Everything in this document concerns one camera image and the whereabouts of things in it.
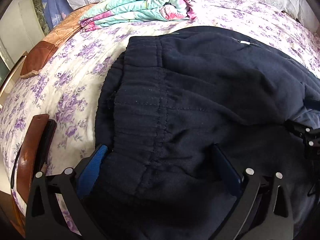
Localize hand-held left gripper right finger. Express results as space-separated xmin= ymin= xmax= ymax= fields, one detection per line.
xmin=210 ymin=144 xmax=294 ymax=240

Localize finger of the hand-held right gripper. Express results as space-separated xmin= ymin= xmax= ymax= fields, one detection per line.
xmin=303 ymin=98 xmax=320 ymax=111
xmin=284 ymin=119 xmax=320 ymax=161

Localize blue patterned cloth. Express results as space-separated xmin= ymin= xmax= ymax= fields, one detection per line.
xmin=37 ymin=0 xmax=77 ymax=30

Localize white cabinet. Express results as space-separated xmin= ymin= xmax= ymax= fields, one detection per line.
xmin=0 ymin=0 xmax=50 ymax=103

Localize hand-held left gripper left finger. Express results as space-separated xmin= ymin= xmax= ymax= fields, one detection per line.
xmin=25 ymin=144 xmax=108 ymax=240

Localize brown leather bed frame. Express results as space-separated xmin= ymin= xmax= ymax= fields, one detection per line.
xmin=19 ymin=3 xmax=100 ymax=79

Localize colourful floral folded quilt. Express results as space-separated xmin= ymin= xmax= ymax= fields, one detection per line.
xmin=79 ymin=0 xmax=198 ymax=32

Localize purple floral bed sheet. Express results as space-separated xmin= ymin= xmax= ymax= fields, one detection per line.
xmin=0 ymin=0 xmax=320 ymax=220

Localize black flat object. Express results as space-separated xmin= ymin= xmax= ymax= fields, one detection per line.
xmin=37 ymin=119 xmax=57 ymax=173

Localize brown wooden bed board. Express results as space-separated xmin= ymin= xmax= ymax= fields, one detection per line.
xmin=9 ymin=114 xmax=50 ymax=238

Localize navy blue pants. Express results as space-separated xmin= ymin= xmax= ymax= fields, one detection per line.
xmin=81 ymin=26 xmax=320 ymax=240

